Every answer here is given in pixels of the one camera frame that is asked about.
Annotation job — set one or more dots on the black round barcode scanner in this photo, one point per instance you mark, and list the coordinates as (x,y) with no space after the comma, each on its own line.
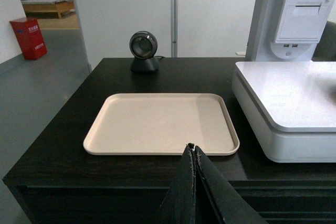
(143,46)

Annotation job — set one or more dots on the red fire extinguisher box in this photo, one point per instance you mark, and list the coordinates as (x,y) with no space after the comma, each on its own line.
(29,37)

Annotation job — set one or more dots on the beige plastic tray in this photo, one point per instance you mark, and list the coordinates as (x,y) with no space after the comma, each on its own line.
(162,124)

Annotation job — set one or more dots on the dark slatted checkout counter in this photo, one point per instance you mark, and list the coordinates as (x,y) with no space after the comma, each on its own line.
(57,181)

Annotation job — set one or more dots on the grey office chair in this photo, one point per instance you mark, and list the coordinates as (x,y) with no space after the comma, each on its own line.
(325,49)

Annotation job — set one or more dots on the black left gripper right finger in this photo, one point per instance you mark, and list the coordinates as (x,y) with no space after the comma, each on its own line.
(217,200)

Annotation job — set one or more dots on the white receipt printer kiosk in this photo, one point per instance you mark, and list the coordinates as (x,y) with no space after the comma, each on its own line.
(286,30)

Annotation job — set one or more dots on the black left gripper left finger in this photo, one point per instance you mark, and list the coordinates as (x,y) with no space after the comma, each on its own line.
(178,206)

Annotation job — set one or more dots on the white partition post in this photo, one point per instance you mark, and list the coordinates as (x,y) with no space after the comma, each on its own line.
(174,28)

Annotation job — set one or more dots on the white checkout scale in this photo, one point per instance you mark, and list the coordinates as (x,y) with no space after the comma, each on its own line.
(290,107)

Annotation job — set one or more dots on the wooden bed frame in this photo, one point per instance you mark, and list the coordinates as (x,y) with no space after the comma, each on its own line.
(58,7)

